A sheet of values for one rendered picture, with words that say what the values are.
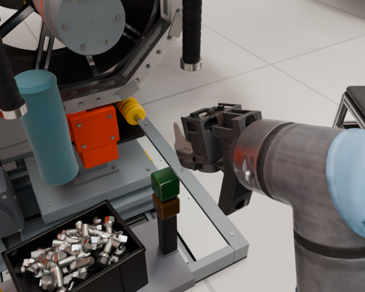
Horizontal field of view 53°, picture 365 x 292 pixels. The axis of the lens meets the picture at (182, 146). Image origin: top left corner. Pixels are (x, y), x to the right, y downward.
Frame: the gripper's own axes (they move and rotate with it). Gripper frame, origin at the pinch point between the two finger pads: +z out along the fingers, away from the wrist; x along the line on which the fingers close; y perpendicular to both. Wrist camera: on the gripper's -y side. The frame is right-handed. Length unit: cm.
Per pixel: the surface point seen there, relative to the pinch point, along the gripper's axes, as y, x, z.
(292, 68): -20, -147, 117
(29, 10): 30.5, 10.3, 37.8
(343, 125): -36, -102, 48
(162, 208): -9.4, 6.4, 0.6
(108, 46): 19.0, 2.7, 14.8
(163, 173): -3.4, 4.7, 0.4
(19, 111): 12.4, 21.7, 10.8
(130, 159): -20, -11, 66
